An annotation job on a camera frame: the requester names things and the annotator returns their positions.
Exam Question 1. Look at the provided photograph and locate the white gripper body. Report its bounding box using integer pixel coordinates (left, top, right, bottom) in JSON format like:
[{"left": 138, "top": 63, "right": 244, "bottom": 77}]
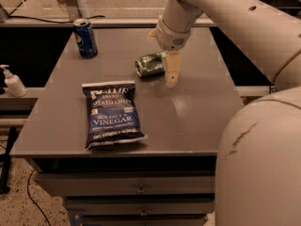
[{"left": 155, "top": 16, "right": 190, "bottom": 51}]

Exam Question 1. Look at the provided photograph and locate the green soda can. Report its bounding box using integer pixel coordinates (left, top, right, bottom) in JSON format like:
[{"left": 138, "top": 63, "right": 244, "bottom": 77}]
[{"left": 135, "top": 51, "right": 166, "bottom": 77}]

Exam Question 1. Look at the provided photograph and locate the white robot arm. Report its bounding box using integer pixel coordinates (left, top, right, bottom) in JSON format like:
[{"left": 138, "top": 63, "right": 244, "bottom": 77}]
[{"left": 154, "top": 0, "right": 301, "bottom": 226}]

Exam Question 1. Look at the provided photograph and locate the blue Pepsi can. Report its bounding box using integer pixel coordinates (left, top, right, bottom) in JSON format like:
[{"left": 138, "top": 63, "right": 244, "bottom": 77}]
[{"left": 72, "top": 19, "right": 98, "bottom": 58}]

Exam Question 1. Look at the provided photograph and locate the blue potato chips bag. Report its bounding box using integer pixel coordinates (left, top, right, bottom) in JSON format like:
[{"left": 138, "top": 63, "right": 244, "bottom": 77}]
[{"left": 82, "top": 80, "right": 147, "bottom": 150}]

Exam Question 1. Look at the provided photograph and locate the white pump bottle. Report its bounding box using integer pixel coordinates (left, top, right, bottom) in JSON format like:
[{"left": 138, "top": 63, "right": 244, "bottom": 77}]
[{"left": 0, "top": 64, "right": 27, "bottom": 97}]

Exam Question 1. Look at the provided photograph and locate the grey drawer cabinet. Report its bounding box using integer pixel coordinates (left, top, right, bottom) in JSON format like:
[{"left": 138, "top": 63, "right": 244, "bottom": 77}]
[{"left": 34, "top": 155, "right": 216, "bottom": 226}]

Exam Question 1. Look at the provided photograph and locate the black stand leg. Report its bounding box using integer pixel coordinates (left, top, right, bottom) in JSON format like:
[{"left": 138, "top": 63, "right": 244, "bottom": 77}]
[{"left": 0, "top": 127, "right": 17, "bottom": 195}]

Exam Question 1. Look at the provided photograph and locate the black cable on ledge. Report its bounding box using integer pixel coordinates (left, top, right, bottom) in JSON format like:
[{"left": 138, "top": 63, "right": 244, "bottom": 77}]
[{"left": 8, "top": 0, "right": 106, "bottom": 24}]

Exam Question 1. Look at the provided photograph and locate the black floor cable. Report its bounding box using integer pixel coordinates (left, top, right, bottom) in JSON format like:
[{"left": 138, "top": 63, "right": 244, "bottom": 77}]
[{"left": 26, "top": 169, "right": 53, "bottom": 226}]

